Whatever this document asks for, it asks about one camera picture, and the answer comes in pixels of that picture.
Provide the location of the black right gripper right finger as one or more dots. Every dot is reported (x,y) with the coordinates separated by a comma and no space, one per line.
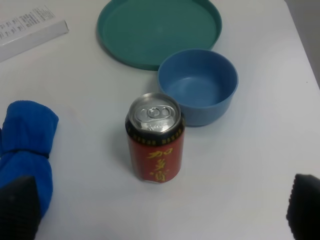
(303,212)

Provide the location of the red drink can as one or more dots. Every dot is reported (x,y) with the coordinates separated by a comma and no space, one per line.
(155,128)

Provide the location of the blue bowl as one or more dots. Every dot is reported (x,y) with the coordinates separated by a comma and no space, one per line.
(203,83)

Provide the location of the blue rolled cloth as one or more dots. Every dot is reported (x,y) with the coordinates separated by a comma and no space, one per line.
(26,140)

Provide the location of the white cardboard box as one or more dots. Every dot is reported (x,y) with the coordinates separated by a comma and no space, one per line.
(29,30)

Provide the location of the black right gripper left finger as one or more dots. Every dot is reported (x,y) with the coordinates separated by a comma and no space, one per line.
(20,212)

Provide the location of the teal round plate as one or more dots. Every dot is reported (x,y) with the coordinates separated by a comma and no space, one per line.
(143,33)

